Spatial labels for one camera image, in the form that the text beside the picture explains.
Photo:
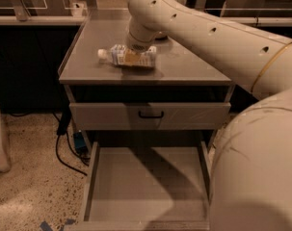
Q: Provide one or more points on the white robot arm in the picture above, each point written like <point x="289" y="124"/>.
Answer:
<point x="251" y="174"/>

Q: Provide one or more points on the black drawer handle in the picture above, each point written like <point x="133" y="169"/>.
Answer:
<point x="151" y="116"/>

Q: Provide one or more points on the blue power adapter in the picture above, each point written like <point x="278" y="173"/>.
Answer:
<point x="79" y="142"/>

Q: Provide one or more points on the white paper bowl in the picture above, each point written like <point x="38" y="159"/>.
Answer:
<point x="161" y="35"/>

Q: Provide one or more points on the blue floor tape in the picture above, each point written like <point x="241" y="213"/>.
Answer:
<point x="47" y="226"/>

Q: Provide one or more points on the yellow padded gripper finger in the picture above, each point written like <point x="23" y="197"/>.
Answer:
<point x="131" y="57"/>

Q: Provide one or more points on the grey drawer cabinet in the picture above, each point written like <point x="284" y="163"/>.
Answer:
<point x="178" y="77"/>

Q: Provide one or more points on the black power strip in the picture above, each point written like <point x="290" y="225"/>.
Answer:
<point x="64" y="122"/>

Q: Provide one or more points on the clear plastic bottle white cap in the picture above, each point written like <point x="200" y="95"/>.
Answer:
<point x="115" y="56"/>

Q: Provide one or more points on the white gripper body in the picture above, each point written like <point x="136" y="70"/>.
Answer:
<point x="140" y="45"/>

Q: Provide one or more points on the open grey middle drawer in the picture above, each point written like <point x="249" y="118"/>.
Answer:
<point x="150" y="188"/>

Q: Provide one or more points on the closed grey top drawer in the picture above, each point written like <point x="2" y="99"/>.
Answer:
<point x="124" y="116"/>

